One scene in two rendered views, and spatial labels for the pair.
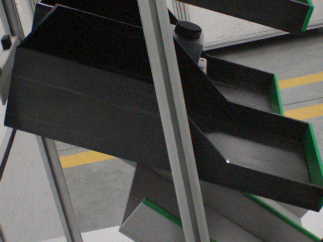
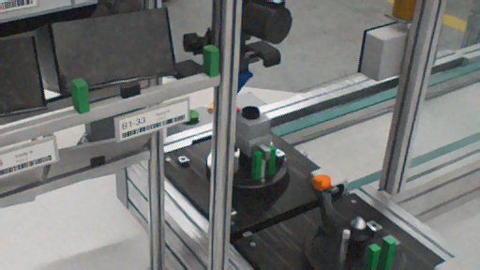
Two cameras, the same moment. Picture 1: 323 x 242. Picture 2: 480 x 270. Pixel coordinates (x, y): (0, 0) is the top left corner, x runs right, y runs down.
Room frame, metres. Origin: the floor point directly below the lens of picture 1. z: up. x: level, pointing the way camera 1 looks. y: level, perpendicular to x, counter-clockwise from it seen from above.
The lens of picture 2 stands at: (0.82, 0.67, 1.63)
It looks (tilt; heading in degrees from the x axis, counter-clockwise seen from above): 31 degrees down; 240
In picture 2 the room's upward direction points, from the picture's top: 1 degrees counter-clockwise
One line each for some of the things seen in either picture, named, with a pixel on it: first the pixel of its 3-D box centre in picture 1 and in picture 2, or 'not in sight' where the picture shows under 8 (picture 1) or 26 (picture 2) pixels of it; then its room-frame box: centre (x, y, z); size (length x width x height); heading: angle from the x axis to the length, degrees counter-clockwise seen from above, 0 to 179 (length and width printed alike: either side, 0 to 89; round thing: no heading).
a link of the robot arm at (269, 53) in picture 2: not in sight; (228, 48); (0.25, -0.12, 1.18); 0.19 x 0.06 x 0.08; 0
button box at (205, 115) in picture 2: not in sight; (217, 122); (0.16, -0.26, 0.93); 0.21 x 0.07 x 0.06; 0
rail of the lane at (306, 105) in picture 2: not in sight; (308, 118); (-0.03, -0.20, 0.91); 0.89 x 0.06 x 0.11; 0
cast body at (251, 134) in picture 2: not in sight; (253, 130); (0.25, -0.04, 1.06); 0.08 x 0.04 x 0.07; 90
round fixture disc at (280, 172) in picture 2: not in sight; (247, 167); (0.25, -0.05, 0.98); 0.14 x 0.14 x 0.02
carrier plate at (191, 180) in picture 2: not in sight; (246, 175); (0.25, -0.05, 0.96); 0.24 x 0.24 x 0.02; 0
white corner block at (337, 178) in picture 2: not in sight; (328, 184); (0.15, 0.05, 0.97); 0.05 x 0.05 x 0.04; 0
